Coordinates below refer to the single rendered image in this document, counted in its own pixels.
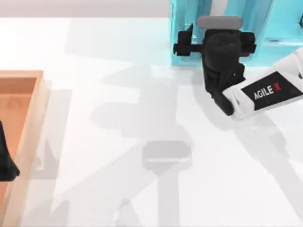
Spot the light blue rack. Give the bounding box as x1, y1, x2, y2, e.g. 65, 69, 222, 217
169, 0, 303, 68

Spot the shallow salmon-coloured box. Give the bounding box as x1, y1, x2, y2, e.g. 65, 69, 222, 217
0, 70, 51, 227

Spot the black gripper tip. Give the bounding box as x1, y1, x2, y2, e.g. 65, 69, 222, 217
0, 121, 20, 183

